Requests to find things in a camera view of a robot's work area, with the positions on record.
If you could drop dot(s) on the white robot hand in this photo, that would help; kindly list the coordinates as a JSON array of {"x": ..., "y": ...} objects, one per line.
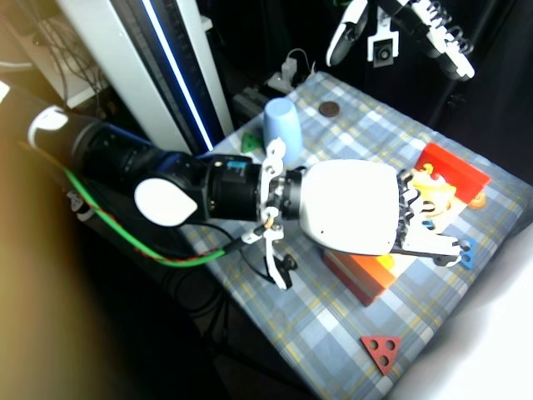
[
  {"x": 441, "y": 37},
  {"x": 350, "y": 204}
]

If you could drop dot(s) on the peach slice cupcake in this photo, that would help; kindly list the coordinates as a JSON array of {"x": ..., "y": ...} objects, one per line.
[{"x": 437, "y": 193}]

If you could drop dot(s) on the wooden peg hammer bench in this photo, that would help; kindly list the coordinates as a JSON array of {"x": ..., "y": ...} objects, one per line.
[{"x": 454, "y": 171}]

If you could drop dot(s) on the brown sandwich cookie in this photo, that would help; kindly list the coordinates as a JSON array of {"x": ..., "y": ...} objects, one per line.
[{"x": 329, "y": 109}]

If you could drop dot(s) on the blue plastic cup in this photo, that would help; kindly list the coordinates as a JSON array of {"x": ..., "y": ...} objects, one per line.
[{"x": 283, "y": 125}]

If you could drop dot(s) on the green triangle block with holes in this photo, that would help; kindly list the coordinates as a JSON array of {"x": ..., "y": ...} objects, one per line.
[{"x": 250, "y": 143}]

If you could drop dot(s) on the blue plaid tablecloth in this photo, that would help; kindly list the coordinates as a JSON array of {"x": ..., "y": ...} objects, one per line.
[{"x": 333, "y": 325}]

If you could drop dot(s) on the round yellow biscuit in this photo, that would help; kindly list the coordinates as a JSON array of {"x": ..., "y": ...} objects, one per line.
[{"x": 478, "y": 201}]

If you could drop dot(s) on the blue triangle block with holes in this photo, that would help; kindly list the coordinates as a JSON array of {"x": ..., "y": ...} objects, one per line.
[{"x": 468, "y": 254}]

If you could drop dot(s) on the grey box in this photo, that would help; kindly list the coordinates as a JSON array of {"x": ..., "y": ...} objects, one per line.
[{"x": 250, "y": 104}]

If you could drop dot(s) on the red triangle block with holes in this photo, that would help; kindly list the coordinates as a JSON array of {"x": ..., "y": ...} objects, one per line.
[{"x": 377, "y": 354}]

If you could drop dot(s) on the white column with blue stripe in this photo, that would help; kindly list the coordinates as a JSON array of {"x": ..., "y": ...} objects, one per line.
[{"x": 137, "y": 62}]

